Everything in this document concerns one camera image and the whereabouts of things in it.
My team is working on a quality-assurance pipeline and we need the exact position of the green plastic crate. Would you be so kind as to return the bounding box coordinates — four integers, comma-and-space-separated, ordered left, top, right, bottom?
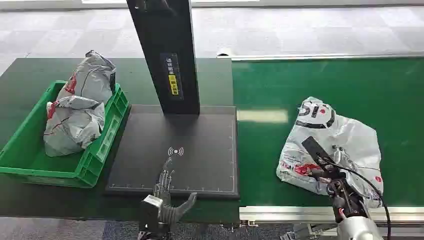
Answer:
0, 80, 130, 189

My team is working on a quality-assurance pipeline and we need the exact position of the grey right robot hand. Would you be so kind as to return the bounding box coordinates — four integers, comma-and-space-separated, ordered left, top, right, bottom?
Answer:
301, 135, 369, 223

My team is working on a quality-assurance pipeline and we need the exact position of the grey parcel bag, black patch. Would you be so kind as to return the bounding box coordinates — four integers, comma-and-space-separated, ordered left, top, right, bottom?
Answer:
56, 49, 117, 106

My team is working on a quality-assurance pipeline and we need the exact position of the black scanner column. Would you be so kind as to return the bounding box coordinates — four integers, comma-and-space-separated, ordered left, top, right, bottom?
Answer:
126, 0, 201, 116

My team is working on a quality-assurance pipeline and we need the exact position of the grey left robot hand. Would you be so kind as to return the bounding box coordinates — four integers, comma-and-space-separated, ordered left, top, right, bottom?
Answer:
152, 157, 198, 227

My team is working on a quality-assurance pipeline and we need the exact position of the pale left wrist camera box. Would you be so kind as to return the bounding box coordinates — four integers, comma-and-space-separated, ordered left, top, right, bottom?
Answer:
138, 194, 164, 233

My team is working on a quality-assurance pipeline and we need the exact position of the pale crate label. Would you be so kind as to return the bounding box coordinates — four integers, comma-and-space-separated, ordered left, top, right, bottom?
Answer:
95, 114, 122, 163

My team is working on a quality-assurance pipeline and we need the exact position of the black scanner base plate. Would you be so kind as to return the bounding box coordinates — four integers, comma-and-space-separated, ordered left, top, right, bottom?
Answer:
104, 104, 241, 200

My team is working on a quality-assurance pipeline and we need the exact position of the aluminium conveyor frame rail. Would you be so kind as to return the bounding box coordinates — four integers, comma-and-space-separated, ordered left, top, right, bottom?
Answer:
238, 205, 424, 226

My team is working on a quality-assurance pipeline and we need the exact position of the yellow and black column label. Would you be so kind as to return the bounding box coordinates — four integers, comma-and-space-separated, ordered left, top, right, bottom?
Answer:
160, 52, 184, 101

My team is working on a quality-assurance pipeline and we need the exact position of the grey parcel bag, red print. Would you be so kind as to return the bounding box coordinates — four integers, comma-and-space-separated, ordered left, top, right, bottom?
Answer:
43, 95, 106, 158

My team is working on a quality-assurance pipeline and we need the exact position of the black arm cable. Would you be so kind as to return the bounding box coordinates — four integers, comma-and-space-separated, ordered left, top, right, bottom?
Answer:
316, 154, 393, 240

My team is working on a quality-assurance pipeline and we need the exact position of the white parcel bag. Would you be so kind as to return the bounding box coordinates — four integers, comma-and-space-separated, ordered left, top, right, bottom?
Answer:
275, 96, 385, 209

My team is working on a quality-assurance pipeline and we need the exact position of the green conveyor belt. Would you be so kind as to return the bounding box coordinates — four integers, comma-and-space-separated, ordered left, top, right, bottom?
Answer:
231, 57, 424, 208

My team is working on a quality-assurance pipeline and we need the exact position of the aluminium conveyor side rail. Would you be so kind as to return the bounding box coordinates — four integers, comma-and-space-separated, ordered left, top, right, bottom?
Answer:
216, 50, 424, 63

